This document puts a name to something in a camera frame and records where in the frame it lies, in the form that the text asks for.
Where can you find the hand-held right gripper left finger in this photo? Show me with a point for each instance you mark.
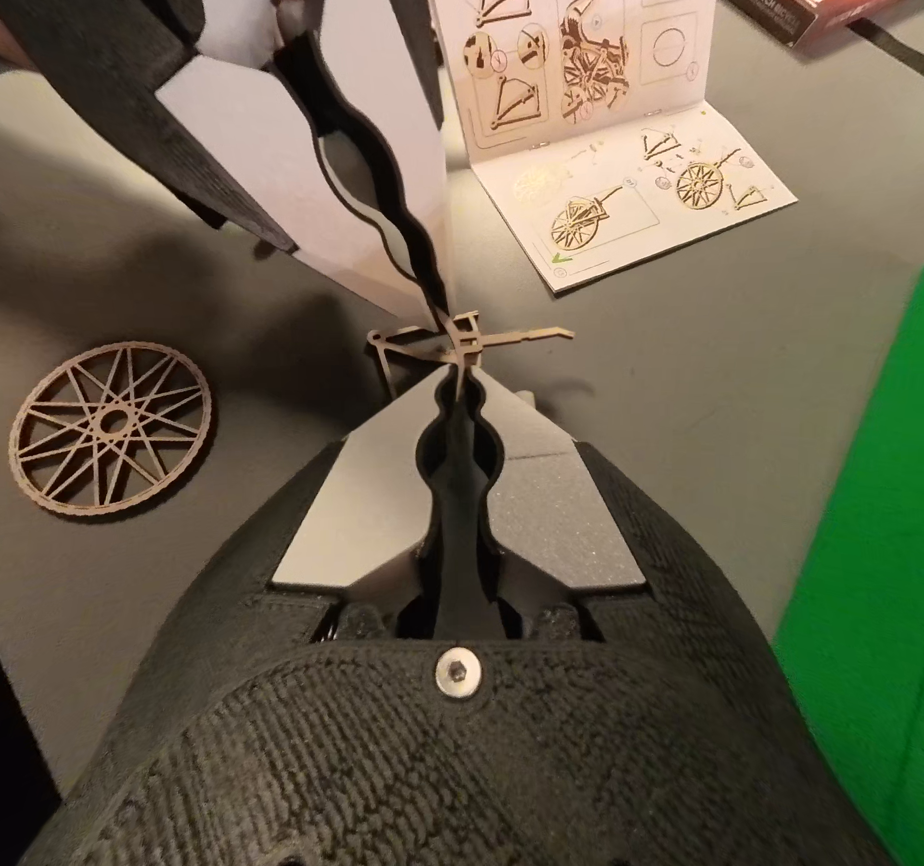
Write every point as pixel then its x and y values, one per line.
pixel 346 519

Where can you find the long wooden stick part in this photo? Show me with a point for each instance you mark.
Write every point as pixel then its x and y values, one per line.
pixel 520 337

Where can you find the white instruction booklet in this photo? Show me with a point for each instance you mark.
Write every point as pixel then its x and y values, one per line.
pixel 613 123

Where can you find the wooden spoked wheel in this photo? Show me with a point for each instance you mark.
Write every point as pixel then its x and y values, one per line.
pixel 112 424

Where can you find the triangular wooden frame part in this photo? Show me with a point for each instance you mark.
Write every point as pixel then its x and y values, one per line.
pixel 390 340

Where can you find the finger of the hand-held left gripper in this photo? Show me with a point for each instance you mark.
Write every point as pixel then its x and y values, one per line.
pixel 245 137
pixel 419 180

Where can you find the green plastic bin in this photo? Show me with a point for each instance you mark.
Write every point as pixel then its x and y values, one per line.
pixel 866 592

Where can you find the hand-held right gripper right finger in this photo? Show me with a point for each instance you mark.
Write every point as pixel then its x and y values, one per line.
pixel 563 519

